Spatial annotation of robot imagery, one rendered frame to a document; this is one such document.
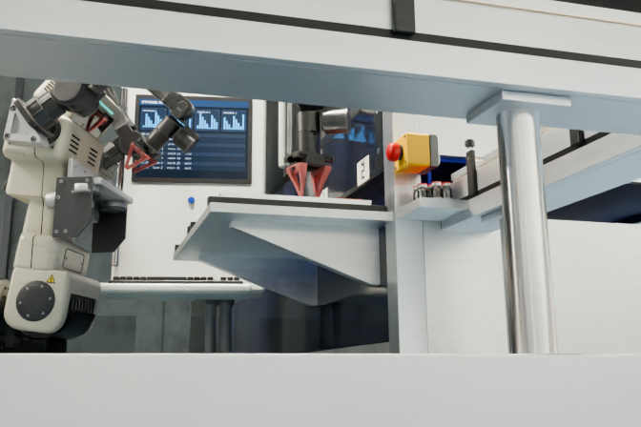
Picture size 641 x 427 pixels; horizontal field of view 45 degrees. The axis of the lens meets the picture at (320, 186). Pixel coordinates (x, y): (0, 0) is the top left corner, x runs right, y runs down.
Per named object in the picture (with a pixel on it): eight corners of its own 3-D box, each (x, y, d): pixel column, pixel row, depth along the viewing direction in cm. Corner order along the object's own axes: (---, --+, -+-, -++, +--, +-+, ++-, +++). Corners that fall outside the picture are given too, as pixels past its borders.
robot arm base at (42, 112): (33, 115, 206) (11, 100, 194) (58, 97, 206) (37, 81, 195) (51, 139, 204) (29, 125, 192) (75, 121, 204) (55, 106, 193)
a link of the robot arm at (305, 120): (299, 115, 188) (293, 108, 182) (326, 113, 187) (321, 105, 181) (299, 143, 186) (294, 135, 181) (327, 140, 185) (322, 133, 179)
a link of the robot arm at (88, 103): (54, 103, 203) (44, 94, 198) (86, 80, 204) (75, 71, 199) (71, 128, 200) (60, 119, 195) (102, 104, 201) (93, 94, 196)
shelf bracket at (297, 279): (315, 305, 224) (314, 260, 227) (318, 304, 221) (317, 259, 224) (196, 303, 214) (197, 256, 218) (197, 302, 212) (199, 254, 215)
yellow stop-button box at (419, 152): (424, 174, 171) (423, 144, 173) (439, 167, 164) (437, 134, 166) (393, 172, 169) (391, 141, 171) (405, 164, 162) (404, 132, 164)
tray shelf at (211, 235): (331, 266, 237) (331, 259, 238) (425, 222, 172) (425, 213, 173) (173, 260, 224) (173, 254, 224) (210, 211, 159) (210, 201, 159)
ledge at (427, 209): (455, 222, 172) (454, 213, 172) (483, 210, 160) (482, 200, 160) (396, 218, 168) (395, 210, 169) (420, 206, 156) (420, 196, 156)
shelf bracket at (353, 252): (375, 286, 177) (374, 230, 181) (380, 284, 175) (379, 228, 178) (228, 282, 168) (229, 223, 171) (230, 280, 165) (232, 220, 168)
